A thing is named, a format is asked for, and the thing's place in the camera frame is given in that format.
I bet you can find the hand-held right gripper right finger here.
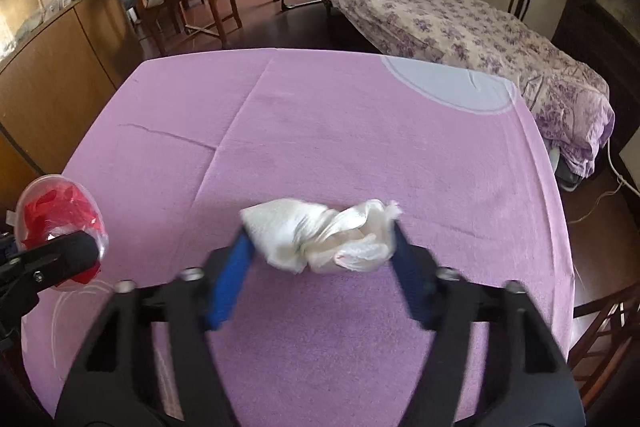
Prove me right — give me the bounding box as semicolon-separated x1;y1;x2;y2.
387;219;586;427

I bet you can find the wooden cabinet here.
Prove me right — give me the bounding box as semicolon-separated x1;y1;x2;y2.
0;0;146;188

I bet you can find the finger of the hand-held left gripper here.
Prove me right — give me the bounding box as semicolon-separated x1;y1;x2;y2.
20;231;101;295

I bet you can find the clear container with red plastic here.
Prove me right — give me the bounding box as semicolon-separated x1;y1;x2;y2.
14;174;110;292

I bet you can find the dark wooden chair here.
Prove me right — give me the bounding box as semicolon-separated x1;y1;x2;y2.
570;284;640;403

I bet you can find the white cable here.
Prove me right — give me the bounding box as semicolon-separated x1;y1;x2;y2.
567;142;640;225

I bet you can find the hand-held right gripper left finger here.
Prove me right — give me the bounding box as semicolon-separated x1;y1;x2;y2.
54;227;258;427

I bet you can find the white plastic bag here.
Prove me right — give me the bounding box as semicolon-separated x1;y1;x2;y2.
239;198;403;275

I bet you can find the pink tablecloth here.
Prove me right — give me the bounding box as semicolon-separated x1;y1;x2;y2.
20;48;575;427

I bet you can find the bed with floral sheet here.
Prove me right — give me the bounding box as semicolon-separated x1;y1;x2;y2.
280;0;616;180

